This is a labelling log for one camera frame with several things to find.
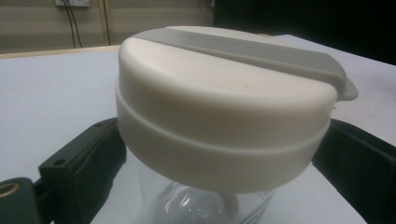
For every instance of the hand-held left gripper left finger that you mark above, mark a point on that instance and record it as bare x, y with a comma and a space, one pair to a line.
77, 174

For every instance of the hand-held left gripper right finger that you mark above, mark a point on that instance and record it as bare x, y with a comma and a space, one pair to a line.
364, 168

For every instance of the white table cover sheet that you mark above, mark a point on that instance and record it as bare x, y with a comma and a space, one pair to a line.
46, 102

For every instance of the clear plastic cup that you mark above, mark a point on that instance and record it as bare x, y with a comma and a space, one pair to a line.
193, 208

